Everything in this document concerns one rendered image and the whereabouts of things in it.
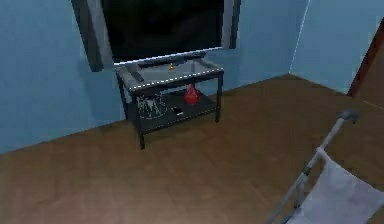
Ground brown wooden room door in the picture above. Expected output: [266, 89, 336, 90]
[347, 18, 384, 98]

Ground black glass-top television stand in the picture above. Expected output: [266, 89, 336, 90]
[114, 56, 225, 150]

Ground red vase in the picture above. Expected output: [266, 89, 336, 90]
[183, 83, 202, 106]

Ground grey frame white cloth chair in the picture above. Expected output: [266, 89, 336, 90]
[265, 109, 384, 224]

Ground black mobile phone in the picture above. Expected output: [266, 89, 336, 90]
[170, 105, 185, 117]

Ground black flat television set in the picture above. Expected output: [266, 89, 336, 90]
[70, 0, 242, 73]

